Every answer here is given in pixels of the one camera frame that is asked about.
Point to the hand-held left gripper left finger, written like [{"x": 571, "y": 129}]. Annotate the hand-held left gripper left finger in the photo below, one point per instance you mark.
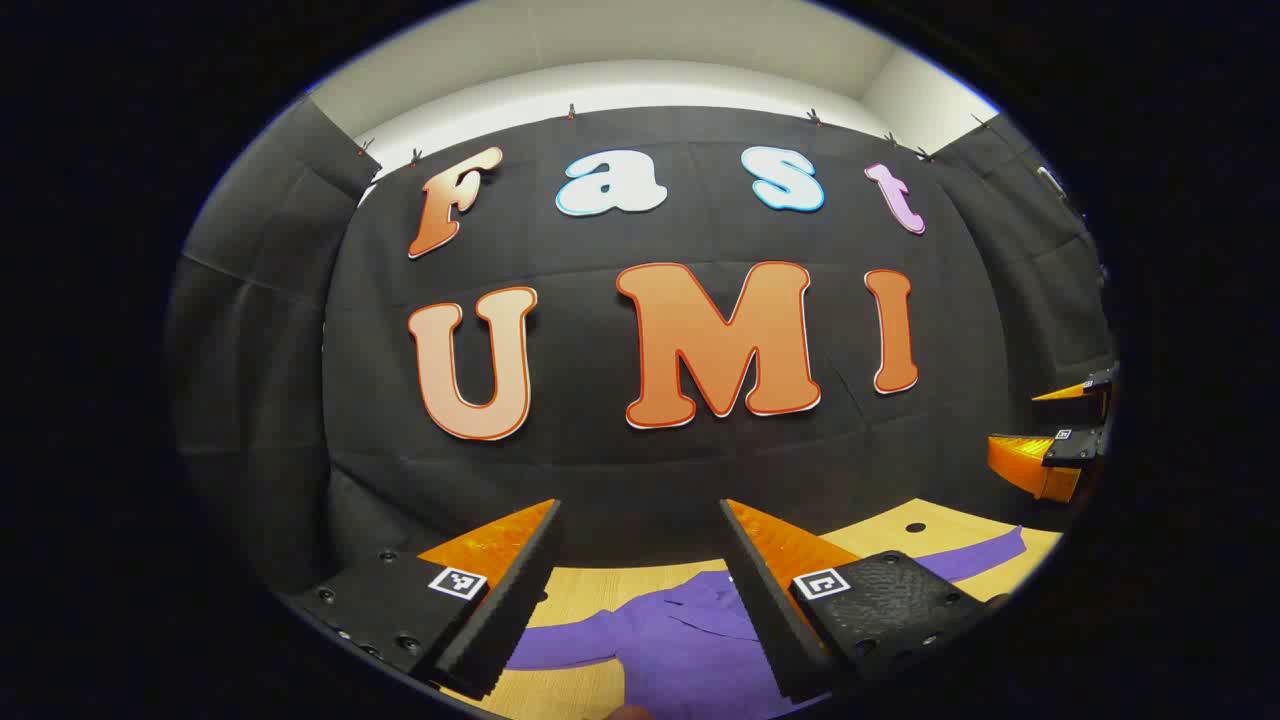
[{"x": 510, "y": 610}]

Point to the purple shirt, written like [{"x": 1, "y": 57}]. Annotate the purple shirt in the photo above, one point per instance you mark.
[{"x": 680, "y": 650}]

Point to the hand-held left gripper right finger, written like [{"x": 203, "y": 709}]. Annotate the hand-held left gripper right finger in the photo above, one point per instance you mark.
[{"x": 775, "y": 630}]

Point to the black backdrop cloth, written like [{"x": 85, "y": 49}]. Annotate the black backdrop cloth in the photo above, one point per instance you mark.
[{"x": 600, "y": 470}]

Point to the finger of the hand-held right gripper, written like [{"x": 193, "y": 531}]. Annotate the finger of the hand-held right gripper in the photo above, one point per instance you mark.
[
  {"x": 1030, "y": 465},
  {"x": 1075, "y": 392}
]

